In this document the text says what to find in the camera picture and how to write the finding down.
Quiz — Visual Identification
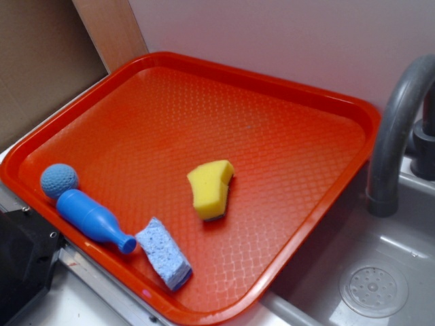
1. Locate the yellow sponge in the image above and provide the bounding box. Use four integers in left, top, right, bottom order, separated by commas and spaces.
187, 160, 234, 221

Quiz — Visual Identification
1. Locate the wooden board strip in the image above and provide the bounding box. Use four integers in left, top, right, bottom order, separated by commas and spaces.
73, 0, 148, 73

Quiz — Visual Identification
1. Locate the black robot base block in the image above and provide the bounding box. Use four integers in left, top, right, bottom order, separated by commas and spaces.
1, 210, 62, 325

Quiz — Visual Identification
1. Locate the grey plastic sink basin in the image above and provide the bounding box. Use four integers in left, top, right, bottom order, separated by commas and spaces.
262, 158, 434, 325

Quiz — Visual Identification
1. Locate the blue dimpled ball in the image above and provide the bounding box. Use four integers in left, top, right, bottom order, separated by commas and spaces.
40, 164, 79, 200

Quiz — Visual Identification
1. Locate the dark grey faucet handle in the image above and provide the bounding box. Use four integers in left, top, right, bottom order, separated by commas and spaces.
411, 84, 434, 181

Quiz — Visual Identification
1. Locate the grey sink faucet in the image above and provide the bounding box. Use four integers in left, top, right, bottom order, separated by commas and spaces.
366, 54, 434, 217

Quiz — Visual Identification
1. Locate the blue plastic bottle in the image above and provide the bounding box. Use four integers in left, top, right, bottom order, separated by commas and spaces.
56, 189, 137, 255

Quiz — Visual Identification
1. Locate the sink drain strainer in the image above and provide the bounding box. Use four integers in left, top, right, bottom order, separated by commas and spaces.
339, 261, 408, 319

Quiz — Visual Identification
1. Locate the orange plastic tray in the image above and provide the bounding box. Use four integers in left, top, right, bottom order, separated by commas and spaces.
1, 52, 380, 325

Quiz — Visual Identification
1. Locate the light blue sponge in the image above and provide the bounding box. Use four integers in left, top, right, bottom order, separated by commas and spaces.
136, 217, 192, 291

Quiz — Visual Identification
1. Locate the brown cardboard panel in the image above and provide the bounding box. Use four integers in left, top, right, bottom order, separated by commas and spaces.
1, 1, 107, 150

